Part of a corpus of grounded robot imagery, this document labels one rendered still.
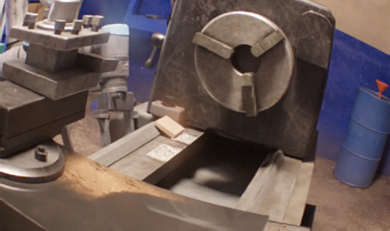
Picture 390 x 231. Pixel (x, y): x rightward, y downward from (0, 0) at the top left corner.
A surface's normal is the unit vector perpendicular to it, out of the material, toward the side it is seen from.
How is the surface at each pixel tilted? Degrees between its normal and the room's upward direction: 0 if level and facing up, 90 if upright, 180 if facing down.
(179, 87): 90
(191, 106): 90
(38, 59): 90
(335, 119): 90
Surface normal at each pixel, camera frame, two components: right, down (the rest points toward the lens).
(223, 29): -0.29, 0.16
